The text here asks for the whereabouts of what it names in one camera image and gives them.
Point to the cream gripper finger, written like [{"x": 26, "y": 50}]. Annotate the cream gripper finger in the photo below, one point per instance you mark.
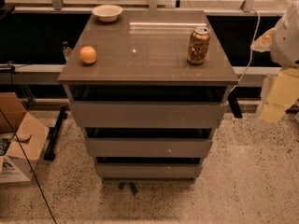
[
  {"x": 263, "y": 42},
  {"x": 279, "y": 93}
]

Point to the grey drawer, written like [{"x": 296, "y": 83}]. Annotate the grey drawer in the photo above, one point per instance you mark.
[
  {"x": 146, "y": 115},
  {"x": 148, "y": 148},
  {"x": 146, "y": 171}
]

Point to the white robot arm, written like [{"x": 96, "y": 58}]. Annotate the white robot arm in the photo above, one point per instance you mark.
[{"x": 284, "y": 48}]

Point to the grey drawer cabinet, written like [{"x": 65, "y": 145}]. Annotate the grey drawer cabinet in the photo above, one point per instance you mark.
[{"x": 142, "y": 58}]

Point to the grey top drawer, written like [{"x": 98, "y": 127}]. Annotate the grey top drawer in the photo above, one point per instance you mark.
[{"x": 146, "y": 115}]

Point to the grey bottom drawer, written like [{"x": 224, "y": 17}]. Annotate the grey bottom drawer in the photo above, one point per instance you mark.
[{"x": 146, "y": 171}]

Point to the black stand foot right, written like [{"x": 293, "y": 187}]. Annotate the black stand foot right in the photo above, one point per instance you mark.
[{"x": 234, "y": 105}]

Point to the black stand foot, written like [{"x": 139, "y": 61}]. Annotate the black stand foot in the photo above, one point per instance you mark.
[
  {"x": 54, "y": 131},
  {"x": 234, "y": 105}
]

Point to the gold soda can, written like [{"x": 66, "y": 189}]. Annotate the gold soda can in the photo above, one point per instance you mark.
[{"x": 198, "y": 44}]

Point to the white bowl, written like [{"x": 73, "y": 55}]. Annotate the white bowl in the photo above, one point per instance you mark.
[{"x": 107, "y": 13}]

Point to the orange fruit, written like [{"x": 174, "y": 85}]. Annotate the orange fruit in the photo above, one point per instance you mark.
[{"x": 88, "y": 54}]

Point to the blue tape cross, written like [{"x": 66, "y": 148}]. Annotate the blue tape cross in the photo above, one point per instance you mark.
[{"x": 131, "y": 185}]

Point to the black stand foot left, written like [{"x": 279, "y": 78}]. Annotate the black stand foot left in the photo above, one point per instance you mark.
[{"x": 54, "y": 131}]

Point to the cardboard box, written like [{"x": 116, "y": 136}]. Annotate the cardboard box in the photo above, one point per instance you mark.
[{"x": 22, "y": 140}]

